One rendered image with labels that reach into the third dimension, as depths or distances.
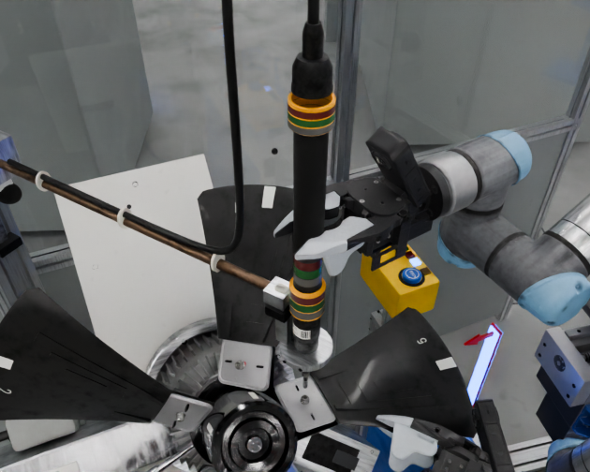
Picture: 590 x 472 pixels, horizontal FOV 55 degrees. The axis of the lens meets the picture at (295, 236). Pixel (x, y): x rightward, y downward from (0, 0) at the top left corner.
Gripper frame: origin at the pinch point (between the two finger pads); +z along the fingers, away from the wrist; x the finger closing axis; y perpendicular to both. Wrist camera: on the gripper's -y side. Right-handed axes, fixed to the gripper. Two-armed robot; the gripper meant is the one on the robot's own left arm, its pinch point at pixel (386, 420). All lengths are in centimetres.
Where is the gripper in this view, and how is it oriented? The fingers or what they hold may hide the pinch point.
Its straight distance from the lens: 87.4
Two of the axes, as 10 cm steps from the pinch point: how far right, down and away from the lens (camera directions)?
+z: -8.7, -3.2, 3.7
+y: -4.9, 6.5, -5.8
